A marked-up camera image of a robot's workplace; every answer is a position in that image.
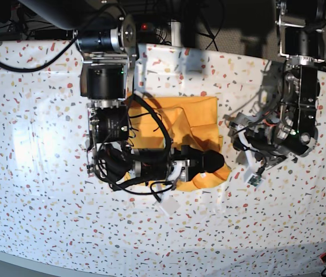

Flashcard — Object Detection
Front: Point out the yellow T-shirt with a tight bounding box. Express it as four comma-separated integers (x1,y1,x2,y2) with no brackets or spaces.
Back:
123,96,232,192

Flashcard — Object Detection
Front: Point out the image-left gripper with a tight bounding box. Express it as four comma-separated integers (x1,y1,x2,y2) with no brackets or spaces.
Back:
130,147,224,183

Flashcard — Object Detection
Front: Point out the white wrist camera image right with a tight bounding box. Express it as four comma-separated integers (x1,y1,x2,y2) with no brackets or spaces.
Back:
243,170,265,188

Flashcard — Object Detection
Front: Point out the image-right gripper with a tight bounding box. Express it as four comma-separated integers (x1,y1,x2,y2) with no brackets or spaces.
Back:
228,113,298,179

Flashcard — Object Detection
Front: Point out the white metal post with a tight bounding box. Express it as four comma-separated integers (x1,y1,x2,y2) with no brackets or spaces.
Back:
170,20,182,47

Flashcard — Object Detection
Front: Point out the terrazzo patterned tablecloth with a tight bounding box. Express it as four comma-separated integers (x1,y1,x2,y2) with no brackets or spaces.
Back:
0,45,326,276

